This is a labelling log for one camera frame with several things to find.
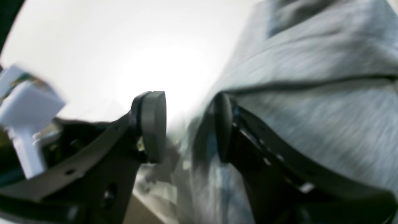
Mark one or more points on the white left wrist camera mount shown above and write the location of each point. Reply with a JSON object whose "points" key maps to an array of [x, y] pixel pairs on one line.
{"points": [[28, 105]]}

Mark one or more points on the grey T-shirt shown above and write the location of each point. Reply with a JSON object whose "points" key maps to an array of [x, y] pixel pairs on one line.
{"points": [[351, 127]]}

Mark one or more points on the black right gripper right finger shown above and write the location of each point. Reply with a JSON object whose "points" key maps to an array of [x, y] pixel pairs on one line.
{"points": [[285, 187]]}

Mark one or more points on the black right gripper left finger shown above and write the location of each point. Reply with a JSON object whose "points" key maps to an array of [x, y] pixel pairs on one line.
{"points": [[93, 186]]}

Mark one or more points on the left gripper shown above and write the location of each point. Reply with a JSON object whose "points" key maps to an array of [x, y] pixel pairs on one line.
{"points": [[61, 140]]}

